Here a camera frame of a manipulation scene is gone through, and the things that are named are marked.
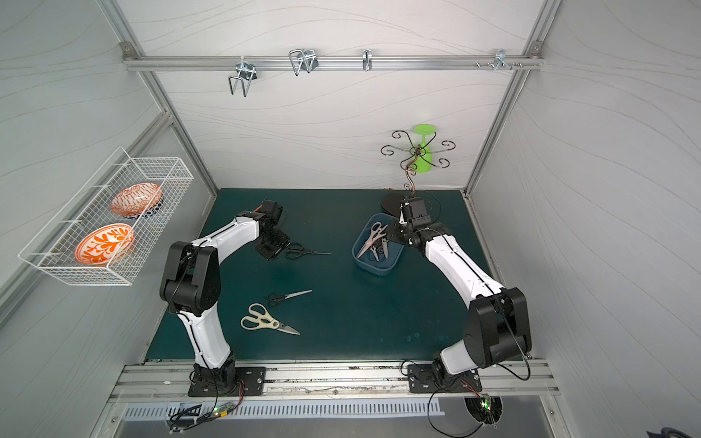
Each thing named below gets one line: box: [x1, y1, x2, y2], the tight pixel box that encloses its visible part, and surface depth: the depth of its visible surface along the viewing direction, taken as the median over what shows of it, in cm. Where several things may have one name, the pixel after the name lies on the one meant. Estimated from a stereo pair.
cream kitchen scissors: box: [240, 302, 302, 336], surface depth 86 cm
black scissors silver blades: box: [376, 237, 389, 260], surface depth 101 cm
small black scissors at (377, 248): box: [369, 239, 385, 262], surface depth 101 cm
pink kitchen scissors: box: [355, 221, 389, 259], surface depth 106 cm
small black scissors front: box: [264, 289, 314, 307], surface depth 91 cm
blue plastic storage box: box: [351, 213, 405, 276], surface depth 101 cm
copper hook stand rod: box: [380, 129, 457, 195], surface depth 92 cm
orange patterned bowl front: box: [74, 223, 137, 267], surface depth 64 cm
